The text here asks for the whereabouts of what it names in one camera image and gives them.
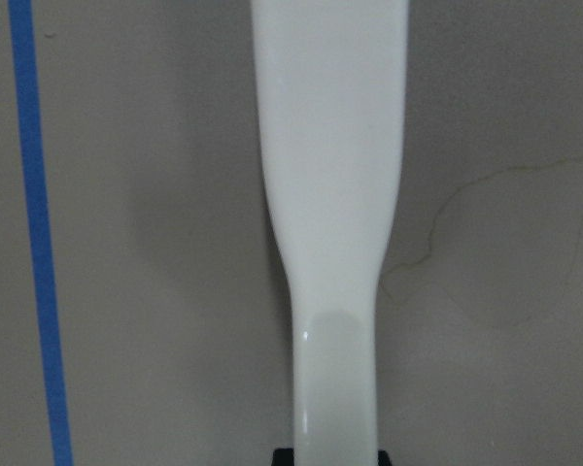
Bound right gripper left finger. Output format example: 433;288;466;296
271;449;294;466

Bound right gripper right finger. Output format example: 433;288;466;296
378;449;391;466

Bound white brush black bristles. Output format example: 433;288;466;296
251;1;409;465

